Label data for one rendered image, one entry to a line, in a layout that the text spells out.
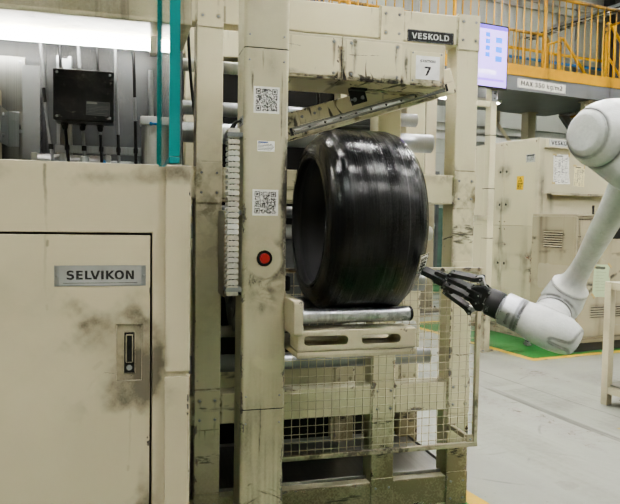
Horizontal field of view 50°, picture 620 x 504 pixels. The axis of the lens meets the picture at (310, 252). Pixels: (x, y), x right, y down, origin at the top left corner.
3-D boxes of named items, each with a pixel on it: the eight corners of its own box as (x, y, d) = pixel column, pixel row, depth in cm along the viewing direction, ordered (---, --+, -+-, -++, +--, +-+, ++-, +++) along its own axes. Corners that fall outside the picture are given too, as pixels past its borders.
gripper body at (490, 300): (501, 300, 174) (469, 285, 177) (492, 325, 178) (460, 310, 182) (511, 288, 179) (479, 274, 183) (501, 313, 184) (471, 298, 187)
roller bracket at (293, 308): (293, 337, 182) (294, 301, 182) (264, 315, 221) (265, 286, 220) (305, 336, 183) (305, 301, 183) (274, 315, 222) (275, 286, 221)
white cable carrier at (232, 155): (226, 296, 189) (228, 127, 187) (223, 294, 194) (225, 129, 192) (241, 295, 191) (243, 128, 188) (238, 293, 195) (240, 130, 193)
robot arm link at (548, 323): (509, 341, 175) (524, 321, 185) (566, 369, 168) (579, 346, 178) (522, 307, 169) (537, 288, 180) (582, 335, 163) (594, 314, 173)
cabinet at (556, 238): (573, 353, 594) (579, 213, 587) (527, 342, 646) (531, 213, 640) (644, 347, 632) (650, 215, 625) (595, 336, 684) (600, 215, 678)
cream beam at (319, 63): (274, 75, 214) (275, 29, 214) (260, 89, 239) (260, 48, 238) (446, 88, 230) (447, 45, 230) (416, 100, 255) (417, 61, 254)
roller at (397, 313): (296, 304, 189) (294, 316, 192) (299, 315, 185) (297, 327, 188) (410, 302, 198) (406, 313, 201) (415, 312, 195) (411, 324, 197)
